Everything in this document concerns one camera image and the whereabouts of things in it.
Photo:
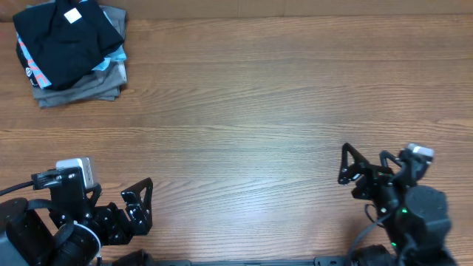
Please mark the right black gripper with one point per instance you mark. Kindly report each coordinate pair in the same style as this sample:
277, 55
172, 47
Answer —
371, 175

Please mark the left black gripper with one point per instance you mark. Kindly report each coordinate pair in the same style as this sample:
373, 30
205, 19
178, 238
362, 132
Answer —
140, 216

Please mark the black t-shirt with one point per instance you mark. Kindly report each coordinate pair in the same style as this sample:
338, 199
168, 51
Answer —
66, 44

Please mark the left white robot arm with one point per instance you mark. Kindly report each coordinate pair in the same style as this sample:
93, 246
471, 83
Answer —
70, 228

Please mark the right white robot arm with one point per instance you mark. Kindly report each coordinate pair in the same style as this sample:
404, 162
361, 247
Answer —
412, 220

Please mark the folded grey shirt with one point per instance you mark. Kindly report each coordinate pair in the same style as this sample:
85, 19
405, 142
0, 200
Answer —
78, 48

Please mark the light blue printed shirt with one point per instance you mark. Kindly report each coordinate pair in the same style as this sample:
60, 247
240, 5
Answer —
114, 55

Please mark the folded black shirt in pile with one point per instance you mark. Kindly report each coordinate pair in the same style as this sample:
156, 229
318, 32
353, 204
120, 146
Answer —
30, 68

